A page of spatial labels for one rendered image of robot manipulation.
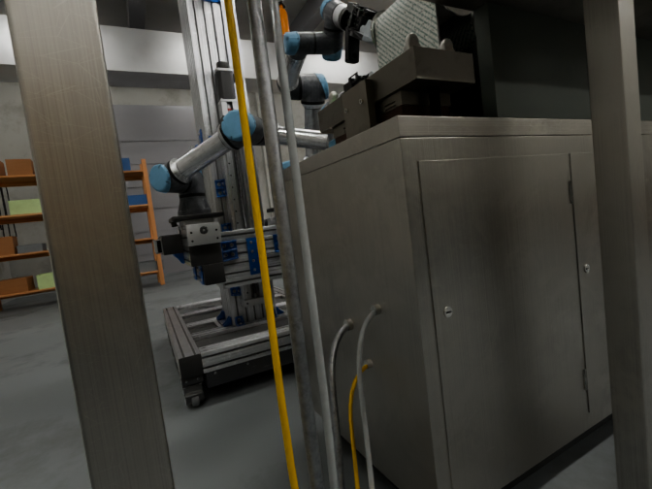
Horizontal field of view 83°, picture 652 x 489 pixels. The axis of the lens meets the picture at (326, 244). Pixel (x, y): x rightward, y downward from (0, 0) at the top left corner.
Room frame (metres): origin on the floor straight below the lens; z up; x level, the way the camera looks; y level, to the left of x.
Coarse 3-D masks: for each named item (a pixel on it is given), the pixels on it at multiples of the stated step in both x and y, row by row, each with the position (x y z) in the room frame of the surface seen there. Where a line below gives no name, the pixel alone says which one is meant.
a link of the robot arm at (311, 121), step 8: (304, 80) 1.75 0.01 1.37; (312, 80) 1.76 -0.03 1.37; (320, 80) 1.77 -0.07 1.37; (304, 88) 1.75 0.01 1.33; (312, 88) 1.76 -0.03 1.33; (320, 88) 1.77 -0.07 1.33; (328, 88) 1.79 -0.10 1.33; (304, 96) 1.78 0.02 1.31; (312, 96) 1.78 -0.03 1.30; (320, 96) 1.79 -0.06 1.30; (328, 96) 1.82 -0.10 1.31; (304, 104) 1.81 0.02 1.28; (312, 104) 1.79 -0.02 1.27; (320, 104) 1.81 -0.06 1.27; (312, 112) 1.82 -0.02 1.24; (312, 120) 1.84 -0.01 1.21; (312, 128) 1.86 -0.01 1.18; (312, 152) 1.91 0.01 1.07
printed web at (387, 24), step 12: (408, 0) 0.99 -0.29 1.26; (420, 0) 0.95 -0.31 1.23; (384, 12) 1.09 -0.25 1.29; (396, 12) 1.03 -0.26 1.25; (408, 12) 0.99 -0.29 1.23; (420, 12) 0.95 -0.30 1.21; (384, 24) 1.08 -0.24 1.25; (396, 24) 1.03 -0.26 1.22; (444, 24) 1.04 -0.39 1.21; (456, 24) 1.00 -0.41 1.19; (468, 24) 0.97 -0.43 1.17; (384, 36) 1.08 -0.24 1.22; (444, 36) 1.04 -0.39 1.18; (456, 36) 1.01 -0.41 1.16; (468, 36) 0.98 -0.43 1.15; (456, 48) 1.02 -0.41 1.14
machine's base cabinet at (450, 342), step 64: (320, 192) 0.98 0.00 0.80; (384, 192) 0.74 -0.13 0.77; (448, 192) 0.73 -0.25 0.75; (512, 192) 0.81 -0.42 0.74; (576, 192) 0.93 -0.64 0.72; (320, 256) 1.02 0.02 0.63; (384, 256) 0.76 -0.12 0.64; (448, 256) 0.72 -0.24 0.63; (512, 256) 0.81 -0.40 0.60; (576, 256) 0.92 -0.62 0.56; (320, 320) 1.06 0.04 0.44; (384, 320) 0.78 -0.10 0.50; (448, 320) 0.71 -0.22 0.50; (512, 320) 0.80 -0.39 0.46; (576, 320) 0.91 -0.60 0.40; (384, 384) 0.80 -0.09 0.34; (448, 384) 0.70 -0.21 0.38; (512, 384) 0.79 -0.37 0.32; (576, 384) 0.90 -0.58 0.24; (384, 448) 0.83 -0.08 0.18; (448, 448) 0.69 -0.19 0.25; (512, 448) 0.78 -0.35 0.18
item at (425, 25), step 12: (432, 12) 0.92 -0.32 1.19; (408, 24) 0.99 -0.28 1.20; (420, 24) 0.96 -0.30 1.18; (432, 24) 0.92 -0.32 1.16; (396, 36) 1.04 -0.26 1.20; (420, 36) 0.96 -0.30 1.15; (432, 36) 0.93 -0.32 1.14; (384, 48) 1.09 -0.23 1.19; (396, 48) 1.04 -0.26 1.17; (432, 48) 0.93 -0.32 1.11; (384, 60) 1.09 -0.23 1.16
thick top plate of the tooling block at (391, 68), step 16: (416, 48) 0.72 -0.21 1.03; (400, 64) 0.75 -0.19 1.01; (416, 64) 0.71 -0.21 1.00; (432, 64) 0.73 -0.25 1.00; (448, 64) 0.75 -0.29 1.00; (464, 64) 0.77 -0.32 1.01; (384, 80) 0.79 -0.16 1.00; (400, 80) 0.75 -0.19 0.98; (416, 80) 0.72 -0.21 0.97; (432, 80) 0.73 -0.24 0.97; (448, 80) 0.75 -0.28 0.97; (464, 80) 0.77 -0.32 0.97; (384, 96) 0.80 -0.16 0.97; (320, 112) 1.05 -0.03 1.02; (336, 112) 0.98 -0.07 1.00; (320, 128) 1.06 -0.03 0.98
